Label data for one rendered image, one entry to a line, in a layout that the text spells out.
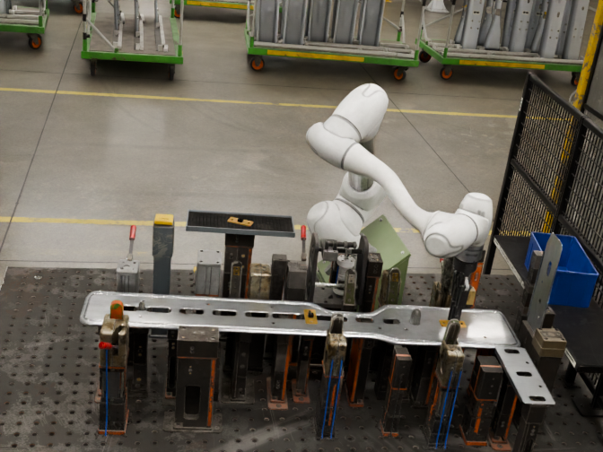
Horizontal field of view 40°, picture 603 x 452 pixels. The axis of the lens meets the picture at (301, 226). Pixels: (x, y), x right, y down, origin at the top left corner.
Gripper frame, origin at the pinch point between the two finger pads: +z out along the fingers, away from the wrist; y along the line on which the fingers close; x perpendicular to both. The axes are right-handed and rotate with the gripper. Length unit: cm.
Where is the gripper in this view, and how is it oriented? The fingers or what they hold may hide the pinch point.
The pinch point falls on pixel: (455, 313)
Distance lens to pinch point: 275.2
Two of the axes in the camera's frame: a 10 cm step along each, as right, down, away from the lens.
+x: 9.9, 0.6, 1.1
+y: 0.8, 4.3, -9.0
